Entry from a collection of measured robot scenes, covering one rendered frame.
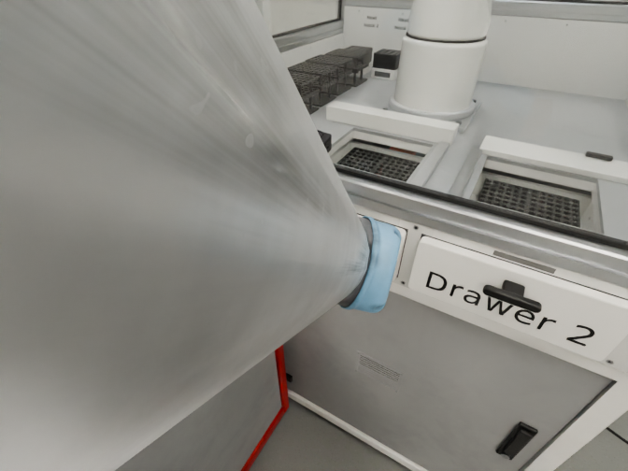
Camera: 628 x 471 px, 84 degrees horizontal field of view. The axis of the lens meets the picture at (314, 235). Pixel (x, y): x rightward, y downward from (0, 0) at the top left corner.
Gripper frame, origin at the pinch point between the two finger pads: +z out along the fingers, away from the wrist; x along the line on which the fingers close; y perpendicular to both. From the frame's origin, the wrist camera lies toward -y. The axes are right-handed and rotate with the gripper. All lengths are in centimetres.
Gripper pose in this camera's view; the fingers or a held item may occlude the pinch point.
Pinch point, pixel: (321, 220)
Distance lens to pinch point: 61.7
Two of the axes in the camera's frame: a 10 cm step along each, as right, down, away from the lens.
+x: 8.6, 3.2, -3.9
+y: -4.1, 8.9, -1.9
